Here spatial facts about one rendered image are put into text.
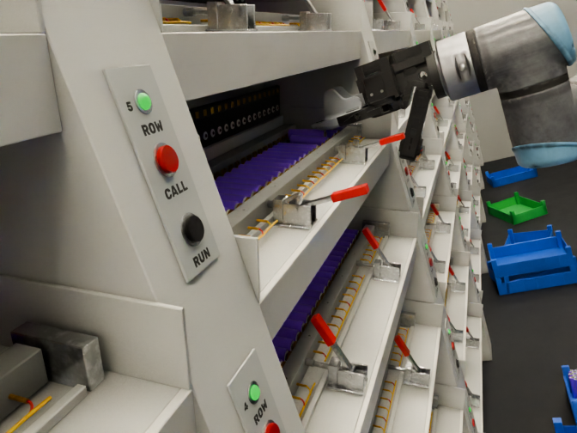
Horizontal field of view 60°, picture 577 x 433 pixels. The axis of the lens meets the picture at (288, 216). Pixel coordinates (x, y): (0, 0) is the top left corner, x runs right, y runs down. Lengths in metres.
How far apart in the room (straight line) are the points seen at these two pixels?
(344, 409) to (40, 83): 0.42
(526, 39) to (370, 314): 0.42
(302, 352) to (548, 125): 0.45
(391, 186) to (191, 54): 0.63
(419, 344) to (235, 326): 0.68
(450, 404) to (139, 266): 0.94
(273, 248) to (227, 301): 0.13
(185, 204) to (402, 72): 0.55
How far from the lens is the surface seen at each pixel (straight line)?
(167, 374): 0.29
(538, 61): 0.77
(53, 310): 0.32
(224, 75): 0.42
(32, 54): 0.26
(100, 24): 0.30
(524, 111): 0.77
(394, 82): 0.78
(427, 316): 1.03
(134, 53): 0.31
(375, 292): 0.76
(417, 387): 0.89
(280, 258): 0.43
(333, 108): 0.81
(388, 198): 0.95
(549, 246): 2.47
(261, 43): 0.49
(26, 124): 0.25
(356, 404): 0.56
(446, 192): 1.66
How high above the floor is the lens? 1.06
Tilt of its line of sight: 13 degrees down
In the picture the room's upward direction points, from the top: 18 degrees counter-clockwise
